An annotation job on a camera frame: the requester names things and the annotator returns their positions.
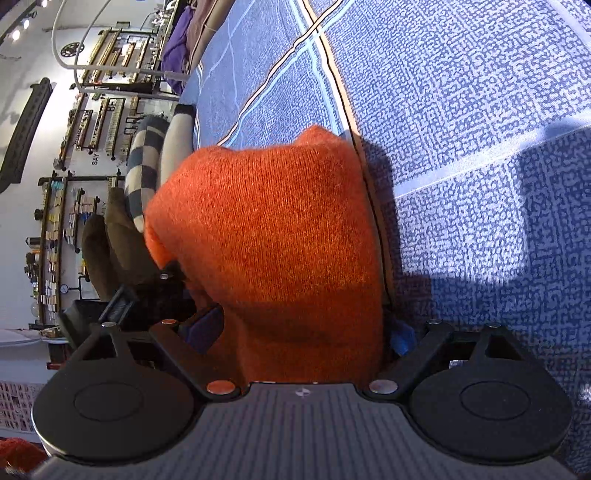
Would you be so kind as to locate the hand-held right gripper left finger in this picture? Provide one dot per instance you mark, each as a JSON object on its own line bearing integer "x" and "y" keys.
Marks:
{"x": 207, "y": 328}

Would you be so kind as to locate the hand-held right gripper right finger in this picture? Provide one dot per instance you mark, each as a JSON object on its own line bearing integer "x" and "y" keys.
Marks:
{"x": 402, "y": 339}

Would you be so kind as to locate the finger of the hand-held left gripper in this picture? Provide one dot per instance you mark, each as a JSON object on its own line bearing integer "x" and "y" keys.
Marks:
{"x": 161, "y": 288}

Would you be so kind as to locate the orange knit garment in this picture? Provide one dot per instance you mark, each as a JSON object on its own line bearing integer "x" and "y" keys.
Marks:
{"x": 268, "y": 240}

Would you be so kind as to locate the brown sock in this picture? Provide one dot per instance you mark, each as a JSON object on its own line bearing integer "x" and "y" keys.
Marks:
{"x": 99, "y": 258}
{"x": 129, "y": 235}

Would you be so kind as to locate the grey white striped sock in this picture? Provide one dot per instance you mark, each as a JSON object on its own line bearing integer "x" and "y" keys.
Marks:
{"x": 145, "y": 175}

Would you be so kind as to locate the white sock with dark toe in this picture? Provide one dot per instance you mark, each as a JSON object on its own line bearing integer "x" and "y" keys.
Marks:
{"x": 178, "y": 138}

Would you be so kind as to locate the purple cloth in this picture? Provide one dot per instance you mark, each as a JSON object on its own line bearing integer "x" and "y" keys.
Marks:
{"x": 178, "y": 46}

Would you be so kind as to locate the blue plaid bed sheet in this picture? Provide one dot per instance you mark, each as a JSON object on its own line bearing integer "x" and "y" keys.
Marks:
{"x": 461, "y": 92}

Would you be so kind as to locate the mauve blanket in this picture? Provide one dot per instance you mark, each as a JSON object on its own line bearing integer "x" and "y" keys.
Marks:
{"x": 198, "y": 23}

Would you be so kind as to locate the ceiling track lights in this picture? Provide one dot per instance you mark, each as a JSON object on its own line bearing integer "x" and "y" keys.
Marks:
{"x": 21, "y": 25}

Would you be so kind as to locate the wall rack with small goods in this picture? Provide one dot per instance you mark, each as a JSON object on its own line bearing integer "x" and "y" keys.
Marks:
{"x": 55, "y": 249}
{"x": 124, "y": 60}
{"x": 97, "y": 129}

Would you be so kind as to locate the dark wall ledge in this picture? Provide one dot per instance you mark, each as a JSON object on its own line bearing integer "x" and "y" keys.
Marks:
{"x": 23, "y": 134}

